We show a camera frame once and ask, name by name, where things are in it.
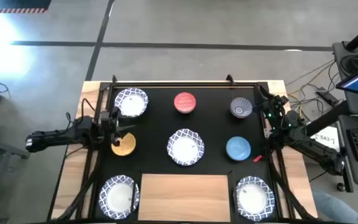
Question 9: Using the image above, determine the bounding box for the wooden shelf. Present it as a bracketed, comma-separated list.
[137, 173, 231, 223]

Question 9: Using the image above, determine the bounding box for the navy white patterned bowl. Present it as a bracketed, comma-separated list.
[229, 96, 254, 119]

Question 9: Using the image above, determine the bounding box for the coiled black cable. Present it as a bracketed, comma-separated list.
[340, 54, 358, 75]

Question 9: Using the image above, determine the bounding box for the blue white patterned paper plate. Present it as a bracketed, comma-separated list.
[234, 175, 275, 222]
[166, 128, 205, 167]
[114, 87, 149, 118]
[98, 174, 140, 220]

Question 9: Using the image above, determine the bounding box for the striped edge floor mat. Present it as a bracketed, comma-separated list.
[0, 0, 52, 14]

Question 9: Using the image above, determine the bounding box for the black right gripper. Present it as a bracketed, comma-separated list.
[252, 85, 290, 124]

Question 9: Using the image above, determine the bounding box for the black power strip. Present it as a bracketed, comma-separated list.
[315, 90, 339, 107]

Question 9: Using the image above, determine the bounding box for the black support beam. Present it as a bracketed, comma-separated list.
[305, 101, 351, 136]

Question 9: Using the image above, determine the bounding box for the red zigzag bowl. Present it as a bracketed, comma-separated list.
[173, 91, 197, 114]

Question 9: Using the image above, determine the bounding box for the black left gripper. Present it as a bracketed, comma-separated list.
[109, 106, 135, 147]

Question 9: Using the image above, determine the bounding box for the blue bowl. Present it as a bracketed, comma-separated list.
[226, 136, 252, 162]

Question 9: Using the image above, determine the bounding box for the yellow cable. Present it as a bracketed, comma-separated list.
[287, 60, 336, 123]

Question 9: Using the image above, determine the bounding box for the yellow bowl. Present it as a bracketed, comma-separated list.
[111, 132, 137, 157]

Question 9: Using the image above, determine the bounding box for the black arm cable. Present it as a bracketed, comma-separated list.
[65, 98, 101, 126]

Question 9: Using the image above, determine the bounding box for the white paper sign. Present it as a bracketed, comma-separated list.
[309, 125, 341, 153]

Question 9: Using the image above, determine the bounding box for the person's leg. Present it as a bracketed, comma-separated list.
[311, 188, 358, 224]

